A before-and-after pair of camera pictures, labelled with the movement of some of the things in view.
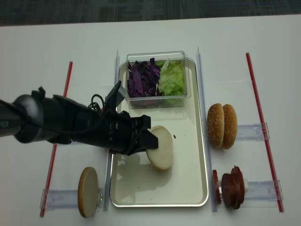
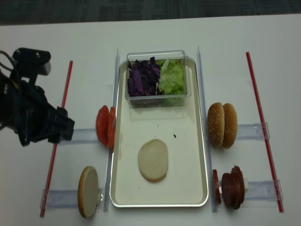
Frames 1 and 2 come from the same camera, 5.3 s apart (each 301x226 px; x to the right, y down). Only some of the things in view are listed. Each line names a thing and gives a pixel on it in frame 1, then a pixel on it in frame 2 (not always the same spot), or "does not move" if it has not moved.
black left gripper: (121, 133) to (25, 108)
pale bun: (161, 157) to (153, 159)
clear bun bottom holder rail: (67, 198) does not move
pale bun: (88, 192) does not move
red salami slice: (216, 188) does not move
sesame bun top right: (230, 126) does not move
